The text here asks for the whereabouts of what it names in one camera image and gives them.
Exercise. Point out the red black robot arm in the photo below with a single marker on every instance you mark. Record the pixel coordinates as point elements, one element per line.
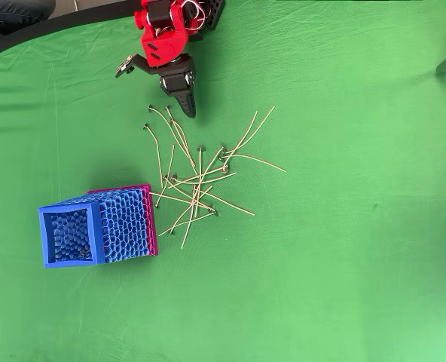
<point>162,41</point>

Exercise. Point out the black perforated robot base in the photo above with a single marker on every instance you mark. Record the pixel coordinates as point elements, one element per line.
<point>213,15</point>

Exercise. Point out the blue pink lattice basket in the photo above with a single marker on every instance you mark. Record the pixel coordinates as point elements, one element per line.
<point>125,222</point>

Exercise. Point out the person's dark trouser leg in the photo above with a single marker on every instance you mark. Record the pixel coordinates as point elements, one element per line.
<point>12,11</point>

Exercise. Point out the green cloth with black edge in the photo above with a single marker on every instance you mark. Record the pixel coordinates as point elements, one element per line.
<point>321,226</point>

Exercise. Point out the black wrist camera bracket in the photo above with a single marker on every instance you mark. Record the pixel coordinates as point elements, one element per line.
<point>140,64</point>

